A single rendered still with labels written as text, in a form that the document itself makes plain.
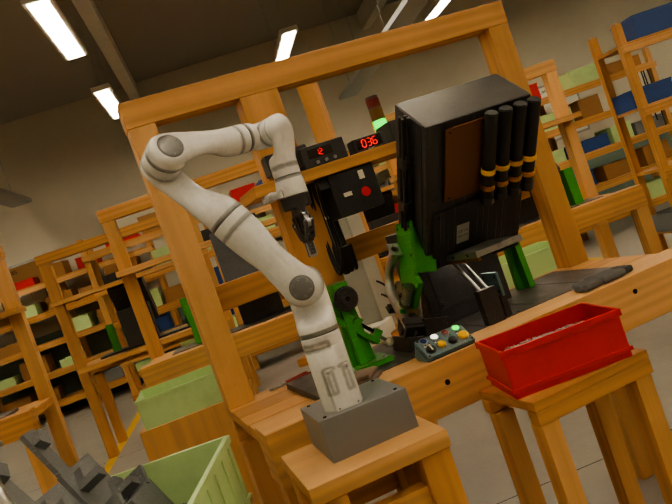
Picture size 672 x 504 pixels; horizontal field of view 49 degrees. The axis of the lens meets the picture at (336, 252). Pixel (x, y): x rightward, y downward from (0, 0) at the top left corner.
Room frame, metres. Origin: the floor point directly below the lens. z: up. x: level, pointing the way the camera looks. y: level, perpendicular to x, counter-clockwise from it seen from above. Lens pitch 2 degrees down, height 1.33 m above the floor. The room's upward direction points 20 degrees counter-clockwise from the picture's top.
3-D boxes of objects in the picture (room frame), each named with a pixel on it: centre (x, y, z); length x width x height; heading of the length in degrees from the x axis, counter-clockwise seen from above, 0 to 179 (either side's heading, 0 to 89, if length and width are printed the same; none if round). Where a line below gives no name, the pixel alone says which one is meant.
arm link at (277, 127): (1.85, 0.04, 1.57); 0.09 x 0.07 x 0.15; 39
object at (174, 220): (2.67, -0.19, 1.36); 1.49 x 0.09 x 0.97; 108
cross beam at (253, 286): (2.74, -0.17, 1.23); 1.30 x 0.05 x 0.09; 108
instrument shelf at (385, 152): (2.63, -0.21, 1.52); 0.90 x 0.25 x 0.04; 108
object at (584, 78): (9.89, -3.24, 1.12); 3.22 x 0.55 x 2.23; 98
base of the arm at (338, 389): (1.67, 0.10, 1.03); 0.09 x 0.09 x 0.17; 17
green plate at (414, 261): (2.30, -0.23, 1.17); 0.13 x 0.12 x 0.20; 108
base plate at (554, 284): (2.39, -0.29, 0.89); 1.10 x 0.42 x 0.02; 108
